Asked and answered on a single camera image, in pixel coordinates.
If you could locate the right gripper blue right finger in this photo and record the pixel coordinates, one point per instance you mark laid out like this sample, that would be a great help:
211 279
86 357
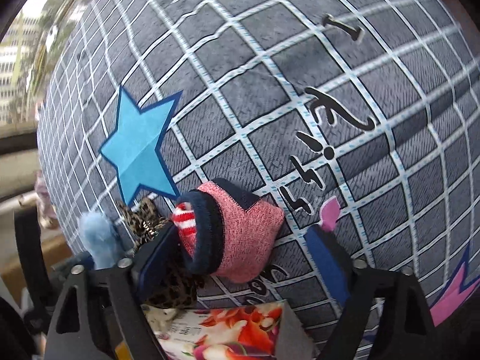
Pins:
331 260

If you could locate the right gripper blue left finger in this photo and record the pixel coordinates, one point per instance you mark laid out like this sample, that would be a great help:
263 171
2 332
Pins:
155 260

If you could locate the leopard print scarf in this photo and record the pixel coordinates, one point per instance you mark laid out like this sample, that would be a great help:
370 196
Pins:
181 286

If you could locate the pink navy striped sock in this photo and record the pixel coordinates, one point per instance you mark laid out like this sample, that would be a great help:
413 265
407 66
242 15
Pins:
226 231

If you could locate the light blue fluffy cloth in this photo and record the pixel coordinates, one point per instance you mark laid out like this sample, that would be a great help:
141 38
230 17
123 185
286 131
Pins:
100 238

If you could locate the grey checked star tablecloth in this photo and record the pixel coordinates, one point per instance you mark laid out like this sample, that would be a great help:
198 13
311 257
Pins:
374 102

